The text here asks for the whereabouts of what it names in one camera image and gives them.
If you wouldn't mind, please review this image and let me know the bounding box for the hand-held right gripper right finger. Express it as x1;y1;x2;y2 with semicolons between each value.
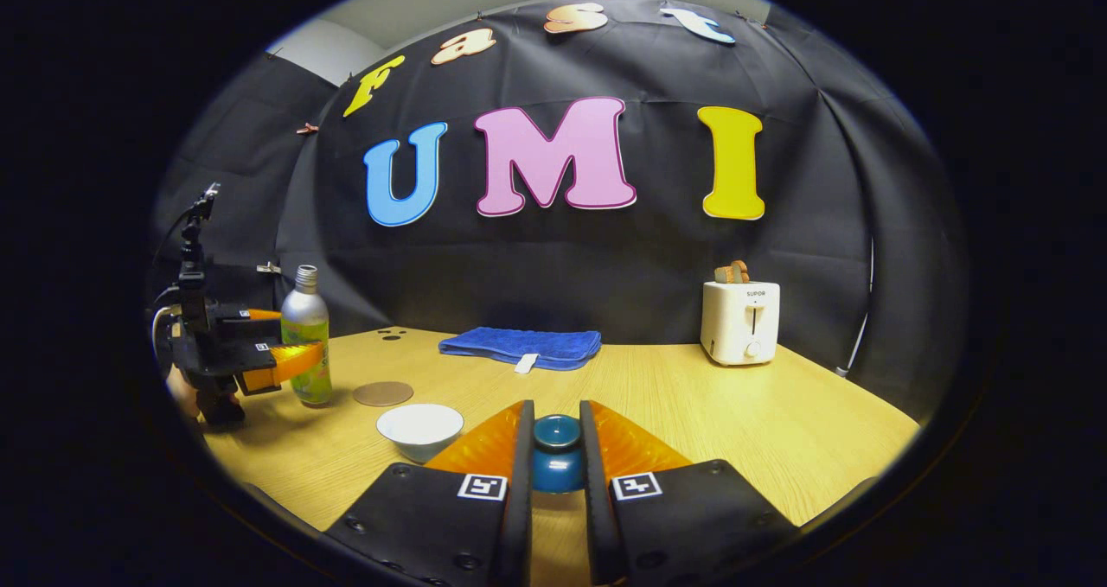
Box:
579;399;801;587

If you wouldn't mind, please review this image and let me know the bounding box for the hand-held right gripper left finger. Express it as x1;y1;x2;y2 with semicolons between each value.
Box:
324;399;535;587

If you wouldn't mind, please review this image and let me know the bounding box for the silver green label water bottle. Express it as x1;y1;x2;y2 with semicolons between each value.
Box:
280;265;334;408

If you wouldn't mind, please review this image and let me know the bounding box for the blue teacup lid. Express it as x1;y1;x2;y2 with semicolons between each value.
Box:
530;414;588;494

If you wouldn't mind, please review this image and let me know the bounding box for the round cork coaster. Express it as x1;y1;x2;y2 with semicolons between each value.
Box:
353;381;415;408

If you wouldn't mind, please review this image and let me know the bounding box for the white teacup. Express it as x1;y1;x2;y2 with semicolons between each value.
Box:
376;403;465;464

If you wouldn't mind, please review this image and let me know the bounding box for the blue folded towel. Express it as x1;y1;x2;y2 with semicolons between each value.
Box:
438;326;603;373

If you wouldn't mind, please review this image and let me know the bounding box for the white toaster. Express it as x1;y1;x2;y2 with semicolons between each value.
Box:
700;280;782;367

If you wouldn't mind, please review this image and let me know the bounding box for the black backdrop cloth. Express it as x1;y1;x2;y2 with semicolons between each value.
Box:
151;0;965;424

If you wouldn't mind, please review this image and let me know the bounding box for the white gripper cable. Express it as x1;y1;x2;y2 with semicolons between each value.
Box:
150;304;184;356

